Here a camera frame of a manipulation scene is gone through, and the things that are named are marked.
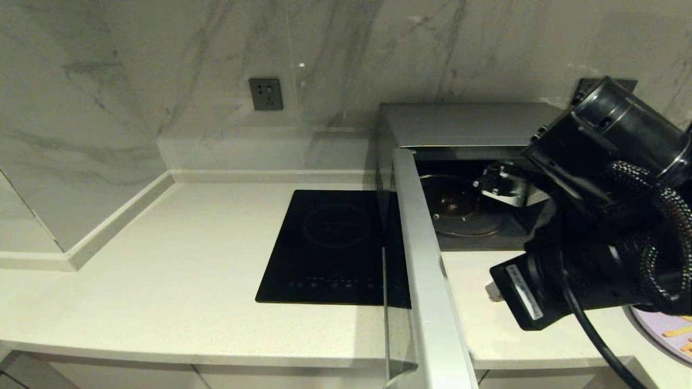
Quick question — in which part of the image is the black glass microwave door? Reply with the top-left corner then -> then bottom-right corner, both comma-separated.
381,147 -> 479,389

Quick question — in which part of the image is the purple plate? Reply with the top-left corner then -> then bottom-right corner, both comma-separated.
630,305 -> 692,364

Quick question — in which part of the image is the silver microwave oven body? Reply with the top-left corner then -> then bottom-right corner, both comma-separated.
376,103 -> 595,252

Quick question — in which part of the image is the black induction cooktop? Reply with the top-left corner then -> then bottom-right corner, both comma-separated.
255,190 -> 411,308

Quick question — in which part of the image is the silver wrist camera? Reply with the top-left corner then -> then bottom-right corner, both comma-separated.
473,161 -> 549,209

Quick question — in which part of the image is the black braided cable sleeve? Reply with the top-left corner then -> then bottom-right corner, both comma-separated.
611,161 -> 692,303

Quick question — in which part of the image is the grey double wall socket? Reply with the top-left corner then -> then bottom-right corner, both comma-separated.
573,78 -> 638,106

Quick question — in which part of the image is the grey single wall socket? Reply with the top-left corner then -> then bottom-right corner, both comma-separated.
249,79 -> 284,112

